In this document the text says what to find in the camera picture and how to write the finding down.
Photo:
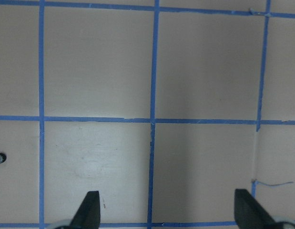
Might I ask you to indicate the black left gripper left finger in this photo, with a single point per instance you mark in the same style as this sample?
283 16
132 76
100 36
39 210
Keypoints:
88 215

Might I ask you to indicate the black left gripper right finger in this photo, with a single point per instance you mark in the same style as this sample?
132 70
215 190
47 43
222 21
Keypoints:
249 214

